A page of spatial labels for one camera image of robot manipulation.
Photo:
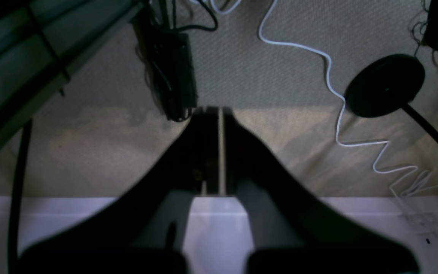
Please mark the black round stand base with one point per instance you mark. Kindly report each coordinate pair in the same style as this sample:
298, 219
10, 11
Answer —
387, 85

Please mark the grey metal frame rail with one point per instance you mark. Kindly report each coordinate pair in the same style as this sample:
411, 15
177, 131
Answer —
43, 43

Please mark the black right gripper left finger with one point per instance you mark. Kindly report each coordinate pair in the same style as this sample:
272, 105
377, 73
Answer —
143, 231

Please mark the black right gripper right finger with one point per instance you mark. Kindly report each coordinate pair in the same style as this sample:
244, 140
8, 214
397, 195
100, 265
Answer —
293, 231

